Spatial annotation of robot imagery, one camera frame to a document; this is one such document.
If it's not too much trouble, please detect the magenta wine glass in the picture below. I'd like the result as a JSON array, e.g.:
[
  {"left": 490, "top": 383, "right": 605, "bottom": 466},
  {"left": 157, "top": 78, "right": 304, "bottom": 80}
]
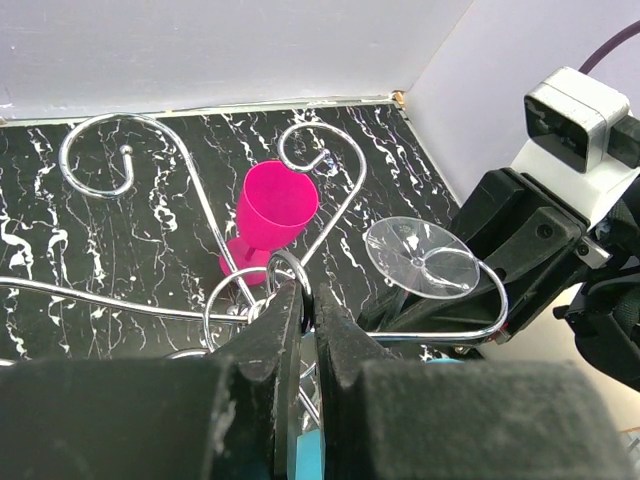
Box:
[{"left": 226, "top": 160, "right": 319, "bottom": 269}]

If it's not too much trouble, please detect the clear wine glass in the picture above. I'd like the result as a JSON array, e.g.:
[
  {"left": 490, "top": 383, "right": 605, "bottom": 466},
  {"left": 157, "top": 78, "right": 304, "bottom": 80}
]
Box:
[{"left": 363, "top": 216, "right": 481, "bottom": 300}]

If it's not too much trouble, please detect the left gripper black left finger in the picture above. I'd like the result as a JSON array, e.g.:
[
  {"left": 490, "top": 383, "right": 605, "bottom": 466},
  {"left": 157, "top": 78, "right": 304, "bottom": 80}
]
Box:
[{"left": 1, "top": 282, "right": 305, "bottom": 479}]

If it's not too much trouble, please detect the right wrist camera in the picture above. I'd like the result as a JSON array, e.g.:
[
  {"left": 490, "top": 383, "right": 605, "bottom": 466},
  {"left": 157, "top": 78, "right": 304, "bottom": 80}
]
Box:
[{"left": 511, "top": 67, "right": 639, "bottom": 228}]

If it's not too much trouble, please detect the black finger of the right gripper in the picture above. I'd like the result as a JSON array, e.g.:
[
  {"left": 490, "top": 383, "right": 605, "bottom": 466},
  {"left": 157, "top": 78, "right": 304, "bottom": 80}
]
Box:
[{"left": 357, "top": 168, "right": 591, "bottom": 345}]

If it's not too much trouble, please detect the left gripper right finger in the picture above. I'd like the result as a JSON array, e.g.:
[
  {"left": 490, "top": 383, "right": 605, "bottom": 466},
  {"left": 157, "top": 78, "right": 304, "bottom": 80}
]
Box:
[{"left": 315, "top": 286, "right": 630, "bottom": 479}]

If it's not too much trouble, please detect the chrome wine glass rack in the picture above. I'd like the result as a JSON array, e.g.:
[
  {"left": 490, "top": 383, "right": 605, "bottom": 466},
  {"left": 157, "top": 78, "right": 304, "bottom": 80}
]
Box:
[{"left": 1, "top": 112, "right": 508, "bottom": 333}]

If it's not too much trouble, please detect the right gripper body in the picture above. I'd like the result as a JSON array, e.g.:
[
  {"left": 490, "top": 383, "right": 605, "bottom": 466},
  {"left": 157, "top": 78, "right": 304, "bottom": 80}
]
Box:
[{"left": 553, "top": 180, "right": 639, "bottom": 391}]

